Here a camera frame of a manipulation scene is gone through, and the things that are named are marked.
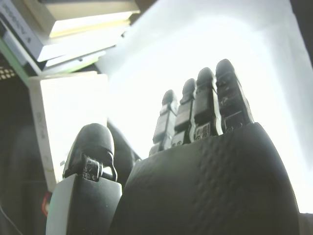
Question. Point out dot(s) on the kraft cover book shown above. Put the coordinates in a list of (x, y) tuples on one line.
[(73, 102)]

